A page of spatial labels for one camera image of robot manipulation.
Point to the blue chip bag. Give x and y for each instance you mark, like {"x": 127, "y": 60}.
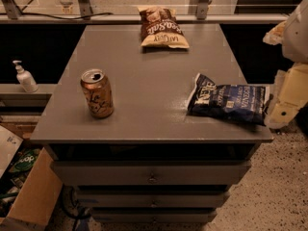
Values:
{"x": 243, "y": 103}

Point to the orange soda can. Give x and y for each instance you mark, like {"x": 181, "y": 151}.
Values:
{"x": 96, "y": 87}

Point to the green snack package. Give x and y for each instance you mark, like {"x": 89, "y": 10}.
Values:
{"x": 26, "y": 161}

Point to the brown chip bag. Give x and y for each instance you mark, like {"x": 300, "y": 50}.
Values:
{"x": 159, "y": 28}

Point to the cardboard box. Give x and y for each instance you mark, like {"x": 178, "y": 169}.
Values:
{"x": 34, "y": 205}

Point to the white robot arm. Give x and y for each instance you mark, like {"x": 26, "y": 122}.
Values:
{"x": 290, "y": 92}

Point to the white pump bottle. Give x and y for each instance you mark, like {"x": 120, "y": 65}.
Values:
{"x": 25, "y": 78}

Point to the grey drawer cabinet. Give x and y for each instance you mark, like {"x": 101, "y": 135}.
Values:
{"x": 149, "y": 161}

